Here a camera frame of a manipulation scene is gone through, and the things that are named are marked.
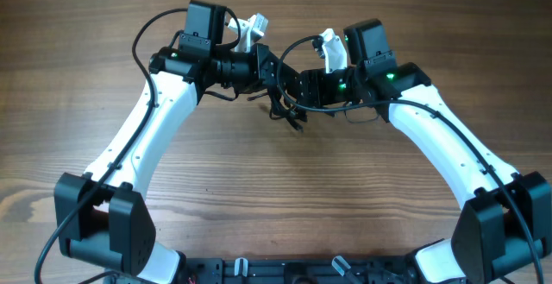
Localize thin black USB cable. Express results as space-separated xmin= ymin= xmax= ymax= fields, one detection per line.
xmin=247 ymin=92 xmax=310 ymax=133

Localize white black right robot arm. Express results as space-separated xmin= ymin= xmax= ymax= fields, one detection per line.
xmin=279 ymin=19 xmax=551 ymax=283

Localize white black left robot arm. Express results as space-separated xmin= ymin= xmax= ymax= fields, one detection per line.
xmin=49 ymin=1 xmax=297 ymax=283

